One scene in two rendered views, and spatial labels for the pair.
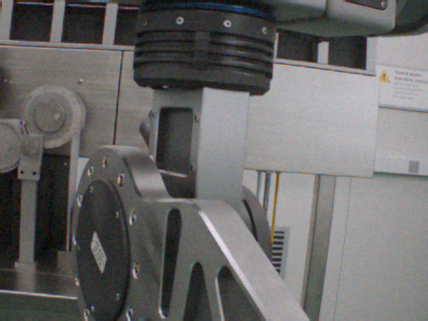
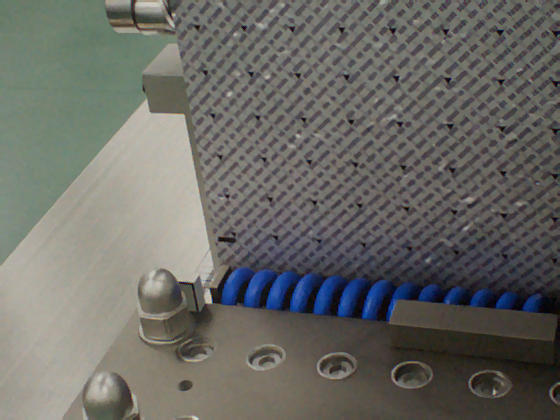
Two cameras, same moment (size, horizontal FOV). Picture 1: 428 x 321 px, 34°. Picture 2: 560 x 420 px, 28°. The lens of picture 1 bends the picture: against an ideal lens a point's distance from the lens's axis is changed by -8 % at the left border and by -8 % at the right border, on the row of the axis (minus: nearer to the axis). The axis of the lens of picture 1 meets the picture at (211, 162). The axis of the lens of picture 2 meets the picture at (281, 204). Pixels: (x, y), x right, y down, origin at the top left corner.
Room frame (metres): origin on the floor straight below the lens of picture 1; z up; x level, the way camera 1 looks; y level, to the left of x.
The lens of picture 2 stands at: (2.01, -0.20, 1.46)
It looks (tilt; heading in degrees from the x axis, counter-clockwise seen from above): 32 degrees down; 120
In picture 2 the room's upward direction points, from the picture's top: 8 degrees counter-clockwise
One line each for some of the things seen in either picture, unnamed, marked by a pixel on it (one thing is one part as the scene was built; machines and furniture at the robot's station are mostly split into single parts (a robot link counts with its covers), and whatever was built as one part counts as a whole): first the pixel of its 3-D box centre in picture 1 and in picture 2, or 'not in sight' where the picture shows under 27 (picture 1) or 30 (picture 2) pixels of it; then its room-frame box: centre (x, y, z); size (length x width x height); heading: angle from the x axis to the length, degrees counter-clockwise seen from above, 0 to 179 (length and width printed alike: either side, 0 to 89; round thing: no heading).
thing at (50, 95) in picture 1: (54, 116); not in sight; (1.77, 0.39, 1.25); 0.26 x 0.12 x 0.12; 7
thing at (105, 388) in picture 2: not in sight; (109, 406); (1.68, 0.16, 1.05); 0.04 x 0.04 x 0.04
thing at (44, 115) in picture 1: (49, 116); not in sight; (1.64, 0.38, 1.25); 0.07 x 0.02 x 0.07; 97
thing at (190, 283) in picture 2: not in sight; (183, 292); (1.66, 0.27, 1.04); 0.02 x 0.01 x 0.02; 7
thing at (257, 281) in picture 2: not in sight; (386, 307); (1.78, 0.31, 1.03); 0.21 x 0.04 x 0.03; 7
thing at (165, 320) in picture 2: not in sight; (161, 300); (1.66, 0.25, 1.05); 0.04 x 0.04 x 0.04
